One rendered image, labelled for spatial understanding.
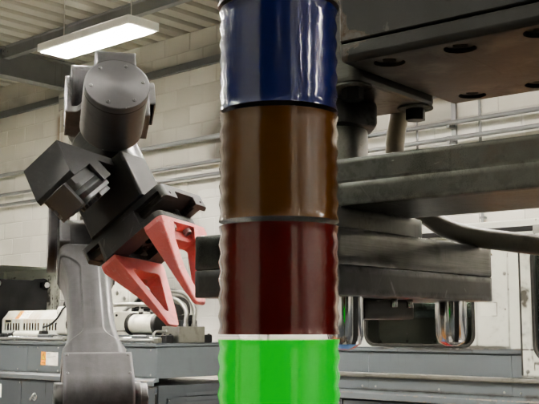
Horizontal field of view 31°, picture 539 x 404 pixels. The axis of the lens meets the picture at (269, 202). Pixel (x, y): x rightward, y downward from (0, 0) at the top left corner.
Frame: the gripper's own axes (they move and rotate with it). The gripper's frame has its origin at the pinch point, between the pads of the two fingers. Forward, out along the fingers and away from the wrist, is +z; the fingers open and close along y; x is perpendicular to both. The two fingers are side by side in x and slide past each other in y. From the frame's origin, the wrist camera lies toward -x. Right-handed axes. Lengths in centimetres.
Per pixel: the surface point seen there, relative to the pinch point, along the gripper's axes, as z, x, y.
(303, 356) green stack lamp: 26, -42, 27
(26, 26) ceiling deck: -683, 607, -363
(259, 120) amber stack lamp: 19, -44, 30
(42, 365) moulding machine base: -321, 542, -452
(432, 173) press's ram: 13.9, -20.6, 28.7
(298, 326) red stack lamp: 25, -43, 27
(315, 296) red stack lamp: 24, -42, 28
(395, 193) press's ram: 13.4, -20.3, 26.3
